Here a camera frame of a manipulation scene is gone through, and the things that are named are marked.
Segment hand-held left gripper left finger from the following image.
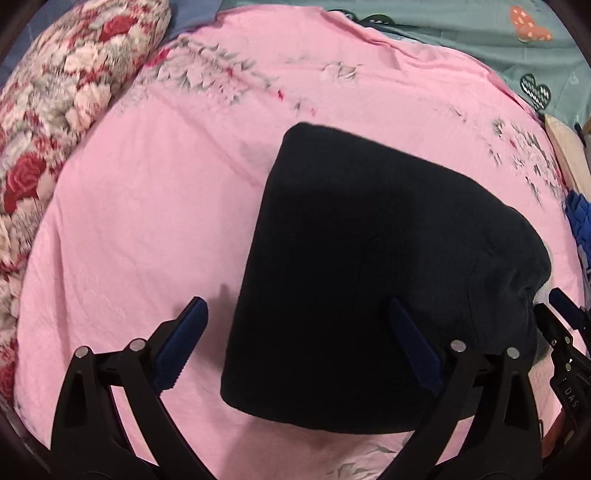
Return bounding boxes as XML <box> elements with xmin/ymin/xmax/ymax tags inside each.
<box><xmin>50</xmin><ymin>296</ymin><xmax>218</xmax><ymax>480</ymax></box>

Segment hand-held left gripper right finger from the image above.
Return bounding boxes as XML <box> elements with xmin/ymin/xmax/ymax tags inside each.
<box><xmin>381</xmin><ymin>298</ymin><xmax>543</xmax><ymax>480</ymax></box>

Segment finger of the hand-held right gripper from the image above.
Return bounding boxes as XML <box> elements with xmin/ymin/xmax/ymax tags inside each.
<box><xmin>549</xmin><ymin>287</ymin><xmax>591</xmax><ymax>331</ymax></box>
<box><xmin>533</xmin><ymin>303</ymin><xmax>576</xmax><ymax>358</ymax></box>

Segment black pants with grey lining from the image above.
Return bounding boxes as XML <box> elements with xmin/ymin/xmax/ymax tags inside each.
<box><xmin>220</xmin><ymin>122</ymin><xmax>553</xmax><ymax>435</ymax></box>

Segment blue and white cloth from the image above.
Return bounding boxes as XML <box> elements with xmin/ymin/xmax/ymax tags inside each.
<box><xmin>564</xmin><ymin>188</ymin><xmax>591</xmax><ymax>280</ymax></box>

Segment pink floral bedsheet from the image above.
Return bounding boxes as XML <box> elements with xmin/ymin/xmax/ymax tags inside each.
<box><xmin>13</xmin><ymin>4</ymin><xmax>588</xmax><ymax>480</ymax></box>

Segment beige pillow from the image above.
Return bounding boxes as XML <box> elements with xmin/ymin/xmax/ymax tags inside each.
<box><xmin>544</xmin><ymin>114</ymin><xmax>591</xmax><ymax>197</ymax></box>

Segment teal printed sheet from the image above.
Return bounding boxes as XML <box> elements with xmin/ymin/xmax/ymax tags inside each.
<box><xmin>221</xmin><ymin>0</ymin><xmax>591</xmax><ymax>121</ymax></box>

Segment blue checked sheet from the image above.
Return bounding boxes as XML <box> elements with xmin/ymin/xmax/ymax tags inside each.
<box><xmin>2</xmin><ymin>28</ymin><xmax>51</xmax><ymax>88</ymax></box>

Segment plain blue cloth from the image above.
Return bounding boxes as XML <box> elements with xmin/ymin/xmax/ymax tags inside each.
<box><xmin>170</xmin><ymin>0</ymin><xmax>223</xmax><ymax>34</ymax></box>

